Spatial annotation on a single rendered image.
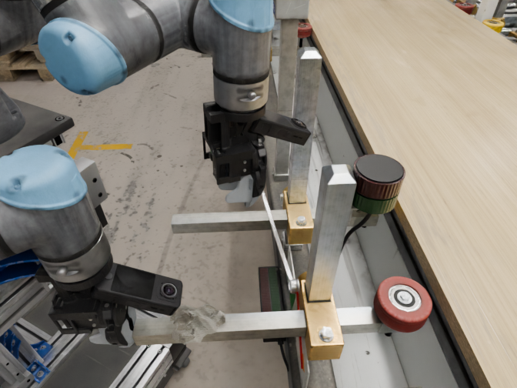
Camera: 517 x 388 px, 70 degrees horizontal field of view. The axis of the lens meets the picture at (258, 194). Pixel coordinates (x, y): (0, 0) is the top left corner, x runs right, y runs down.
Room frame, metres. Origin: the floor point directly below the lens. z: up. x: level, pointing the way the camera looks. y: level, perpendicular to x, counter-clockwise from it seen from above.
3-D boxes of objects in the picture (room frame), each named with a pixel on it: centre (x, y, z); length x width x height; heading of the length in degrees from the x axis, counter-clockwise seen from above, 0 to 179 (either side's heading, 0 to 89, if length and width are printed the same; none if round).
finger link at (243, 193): (0.46, 0.03, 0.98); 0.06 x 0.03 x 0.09; 113
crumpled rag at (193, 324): (0.30, 0.10, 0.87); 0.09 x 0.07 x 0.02; 93
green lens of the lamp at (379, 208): (0.35, -0.14, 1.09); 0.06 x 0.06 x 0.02
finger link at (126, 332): (0.27, 0.22, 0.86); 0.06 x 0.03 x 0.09; 93
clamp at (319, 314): (0.32, -0.10, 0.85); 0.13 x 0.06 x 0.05; 3
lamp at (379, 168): (0.35, -0.14, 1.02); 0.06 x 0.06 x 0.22; 3
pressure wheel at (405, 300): (0.31, -0.22, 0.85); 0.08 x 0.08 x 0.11
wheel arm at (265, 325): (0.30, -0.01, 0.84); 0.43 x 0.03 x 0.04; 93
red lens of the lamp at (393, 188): (0.35, -0.14, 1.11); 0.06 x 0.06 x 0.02
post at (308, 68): (0.60, -0.08, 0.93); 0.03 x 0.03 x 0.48; 3
